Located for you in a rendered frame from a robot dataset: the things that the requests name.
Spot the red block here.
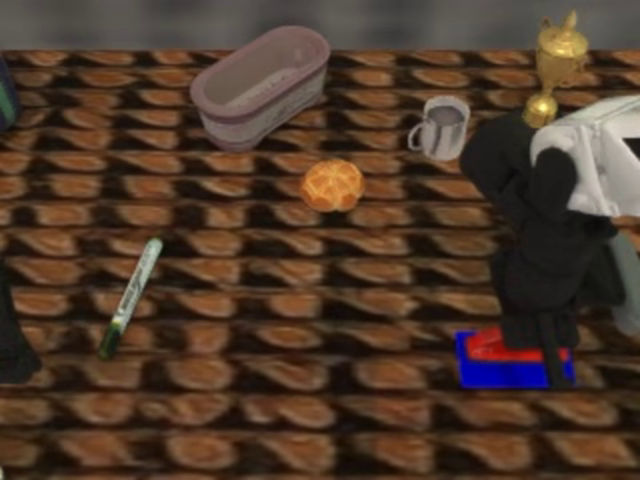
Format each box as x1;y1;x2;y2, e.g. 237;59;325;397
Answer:
465;326;571;364

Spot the grey metal mug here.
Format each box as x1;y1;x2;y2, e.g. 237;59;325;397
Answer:
407;95;471;163

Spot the round bread roll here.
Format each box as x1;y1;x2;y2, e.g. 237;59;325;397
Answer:
300;159;365;214

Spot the gold trophy cup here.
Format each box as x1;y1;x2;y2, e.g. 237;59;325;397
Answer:
521;9;591;129

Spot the pink oval basket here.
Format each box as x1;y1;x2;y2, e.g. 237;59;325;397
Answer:
189;25;332;152

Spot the green and white marker pen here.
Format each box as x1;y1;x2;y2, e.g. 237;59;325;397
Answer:
97;237;165;361

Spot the dark blue green object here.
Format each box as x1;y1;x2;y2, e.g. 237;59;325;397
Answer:
0;50;22;134

